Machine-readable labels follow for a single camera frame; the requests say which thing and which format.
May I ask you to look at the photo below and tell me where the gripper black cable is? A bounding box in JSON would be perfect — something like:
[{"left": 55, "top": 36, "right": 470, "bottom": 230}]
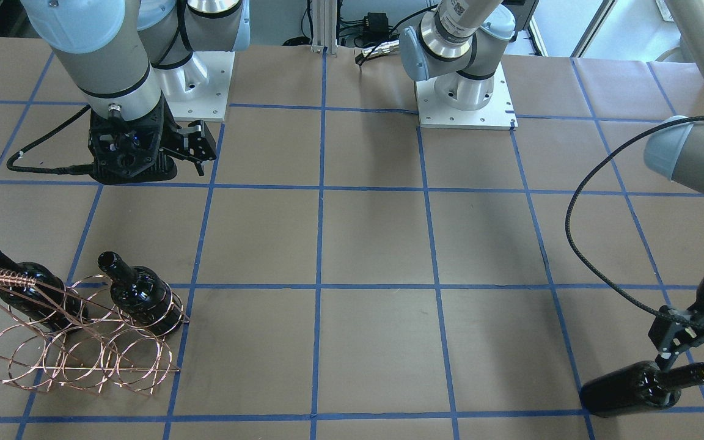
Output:
[
  {"left": 565, "top": 115, "right": 704, "bottom": 325},
  {"left": 6, "top": 104, "right": 97, "bottom": 177}
]

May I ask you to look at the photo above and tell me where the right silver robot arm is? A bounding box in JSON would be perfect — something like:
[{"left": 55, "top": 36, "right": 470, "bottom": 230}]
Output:
[{"left": 6, "top": 1, "right": 251, "bottom": 186}]

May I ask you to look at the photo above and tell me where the copper wire wine basket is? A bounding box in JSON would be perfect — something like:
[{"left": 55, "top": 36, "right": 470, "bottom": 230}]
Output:
[{"left": 0, "top": 268, "right": 180, "bottom": 395}]

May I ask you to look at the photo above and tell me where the dark bottle in basket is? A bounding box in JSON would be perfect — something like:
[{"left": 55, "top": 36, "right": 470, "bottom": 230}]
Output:
[
  {"left": 97, "top": 251, "right": 183, "bottom": 336},
  {"left": 0, "top": 250, "right": 89, "bottom": 332}
]

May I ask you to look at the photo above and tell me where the dark bottle in basket far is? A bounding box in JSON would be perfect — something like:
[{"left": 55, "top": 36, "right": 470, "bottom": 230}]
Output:
[{"left": 0, "top": 250, "right": 89, "bottom": 332}]

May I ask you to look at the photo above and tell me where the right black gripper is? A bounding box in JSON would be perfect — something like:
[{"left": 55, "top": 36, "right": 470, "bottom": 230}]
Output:
[{"left": 89, "top": 98, "right": 218, "bottom": 185}]

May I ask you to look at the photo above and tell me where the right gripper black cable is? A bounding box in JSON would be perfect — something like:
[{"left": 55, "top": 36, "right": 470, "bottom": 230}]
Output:
[{"left": 6, "top": 104, "right": 97, "bottom": 177}]

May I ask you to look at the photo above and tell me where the dark glass wine bottle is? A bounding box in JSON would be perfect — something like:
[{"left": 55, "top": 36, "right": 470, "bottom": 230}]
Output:
[{"left": 579, "top": 361, "right": 704, "bottom": 418}]

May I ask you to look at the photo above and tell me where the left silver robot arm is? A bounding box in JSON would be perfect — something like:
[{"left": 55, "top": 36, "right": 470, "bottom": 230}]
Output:
[{"left": 399, "top": 1, "right": 704, "bottom": 371}]

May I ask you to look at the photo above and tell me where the dark bottle in basket near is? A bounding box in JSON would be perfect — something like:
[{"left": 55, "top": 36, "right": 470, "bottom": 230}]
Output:
[{"left": 97, "top": 251, "right": 183, "bottom": 336}]

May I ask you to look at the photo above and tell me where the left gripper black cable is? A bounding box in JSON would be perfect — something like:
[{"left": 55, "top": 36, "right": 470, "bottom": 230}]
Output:
[{"left": 565, "top": 115, "right": 704, "bottom": 325}]

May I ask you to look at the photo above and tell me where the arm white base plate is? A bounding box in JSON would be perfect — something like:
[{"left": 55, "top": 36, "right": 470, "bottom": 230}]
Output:
[
  {"left": 155, "top": 52, "right": 237, "bottom": 123},
  {"left": 414, "top": 64, "right": 519, "bottom": 130}
]

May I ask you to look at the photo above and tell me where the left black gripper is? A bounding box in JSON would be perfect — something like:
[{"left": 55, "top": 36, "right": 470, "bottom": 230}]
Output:
[{"left": 648, "top": 306, "right": 704, "bottom": 372}]

